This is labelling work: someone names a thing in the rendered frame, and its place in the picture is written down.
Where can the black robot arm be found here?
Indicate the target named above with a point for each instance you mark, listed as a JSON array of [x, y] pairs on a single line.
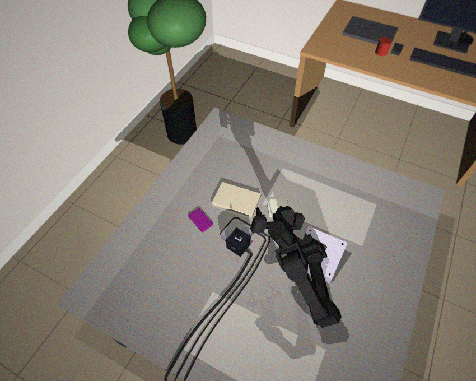
[[323, 311]]

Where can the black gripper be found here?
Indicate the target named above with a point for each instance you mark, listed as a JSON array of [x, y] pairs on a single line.
[[259, 223]]

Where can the purple flat box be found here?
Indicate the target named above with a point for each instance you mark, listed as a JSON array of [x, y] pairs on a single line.
[[200, 220]]

